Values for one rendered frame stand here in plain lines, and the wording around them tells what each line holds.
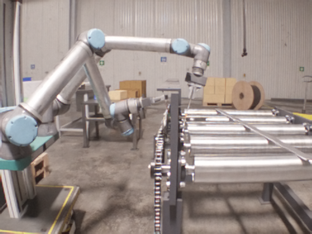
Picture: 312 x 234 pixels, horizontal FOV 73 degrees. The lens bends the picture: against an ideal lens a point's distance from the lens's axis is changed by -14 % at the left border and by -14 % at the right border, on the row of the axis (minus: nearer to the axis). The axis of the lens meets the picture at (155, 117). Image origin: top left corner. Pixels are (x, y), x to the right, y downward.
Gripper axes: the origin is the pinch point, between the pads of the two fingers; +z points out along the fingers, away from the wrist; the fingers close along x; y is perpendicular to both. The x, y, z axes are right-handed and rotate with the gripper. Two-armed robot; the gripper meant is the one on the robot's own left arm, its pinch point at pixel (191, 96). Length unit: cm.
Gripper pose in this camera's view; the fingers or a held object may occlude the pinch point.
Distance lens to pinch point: 148.3
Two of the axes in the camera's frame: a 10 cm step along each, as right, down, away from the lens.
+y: -0.8, -0.8, -9.9
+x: 9.6, 2.7, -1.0
